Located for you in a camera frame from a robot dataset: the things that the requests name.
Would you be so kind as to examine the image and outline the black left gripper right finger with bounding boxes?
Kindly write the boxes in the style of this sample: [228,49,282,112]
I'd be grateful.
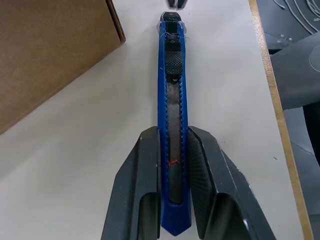
[186,126,277,240]

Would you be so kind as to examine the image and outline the white cables on floor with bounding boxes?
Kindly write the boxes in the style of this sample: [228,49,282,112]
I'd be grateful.
[273,0,320,36]

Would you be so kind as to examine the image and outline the blue utility cutter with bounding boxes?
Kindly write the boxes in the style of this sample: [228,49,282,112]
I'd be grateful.
[156,11,193,237]

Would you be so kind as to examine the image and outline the brown cardboard box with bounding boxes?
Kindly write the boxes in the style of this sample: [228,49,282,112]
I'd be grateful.
[0,0,127,136]

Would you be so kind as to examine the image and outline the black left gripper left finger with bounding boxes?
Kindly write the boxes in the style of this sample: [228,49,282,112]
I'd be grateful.
[101,126,161,240]

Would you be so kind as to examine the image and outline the dark grey rounded robot body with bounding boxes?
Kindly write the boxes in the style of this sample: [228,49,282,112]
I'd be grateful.
[269,37,320,111]

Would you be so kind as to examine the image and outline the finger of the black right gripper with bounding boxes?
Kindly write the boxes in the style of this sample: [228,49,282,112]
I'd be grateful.
[167,0,186,10]

